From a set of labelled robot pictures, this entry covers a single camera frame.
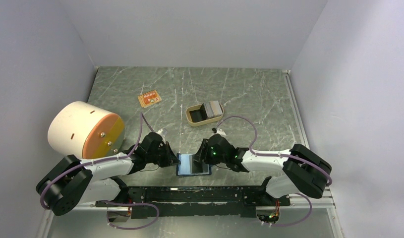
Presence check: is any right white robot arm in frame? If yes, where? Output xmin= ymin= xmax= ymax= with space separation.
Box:
xmin=193 ymin=134 xmax=332 ymax=205

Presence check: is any beige oval card tray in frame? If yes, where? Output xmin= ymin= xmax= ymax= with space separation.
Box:
xmin=185 ymin=104 xmax=225 ymax=127

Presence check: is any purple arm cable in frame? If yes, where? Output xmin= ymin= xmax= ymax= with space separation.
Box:
xmin=40 ymin=113 xmax=157 ymax=210
xmin=215 ymin=116 xmax=333 ymax=228

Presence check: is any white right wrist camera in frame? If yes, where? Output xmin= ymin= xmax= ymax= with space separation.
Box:
xmin=212 ymin=127 xmax=227 ymax=136

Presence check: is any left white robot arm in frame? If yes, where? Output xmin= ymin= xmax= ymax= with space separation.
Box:
xmin=36 ymin=132 xmax=180 ymax=216

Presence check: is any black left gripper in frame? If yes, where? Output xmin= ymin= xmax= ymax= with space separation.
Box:
xmin=146 ymin=141 xmax=180 ymax=167

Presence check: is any stack of cards in tray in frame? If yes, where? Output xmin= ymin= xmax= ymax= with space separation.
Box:
xmin=201 ymin=101 xmax=224 ymax=119

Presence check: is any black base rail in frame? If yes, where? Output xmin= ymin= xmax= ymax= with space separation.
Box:
xmin=96 ymin=177 xmax=290 ymax=219

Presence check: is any aluminium frame rail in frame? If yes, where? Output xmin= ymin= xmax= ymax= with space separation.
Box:
xmin=38 ymin=189 xmax=343 ymax=238

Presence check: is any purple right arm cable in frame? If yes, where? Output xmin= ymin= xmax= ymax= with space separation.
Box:
xmin=215 ymin=116 xmax=333 ymax=228

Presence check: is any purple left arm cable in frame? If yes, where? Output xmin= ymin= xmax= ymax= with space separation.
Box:
xmin=40 ymin=113 xmax=157 ymax=210

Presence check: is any blue leather card holder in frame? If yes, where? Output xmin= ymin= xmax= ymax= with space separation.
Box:
xmin=176 ymin=154 xmax=212 ymax=177

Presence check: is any large white cylinder roll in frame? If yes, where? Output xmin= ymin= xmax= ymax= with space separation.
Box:
xmin=48 ymin=101 xmax=125 ymax=159

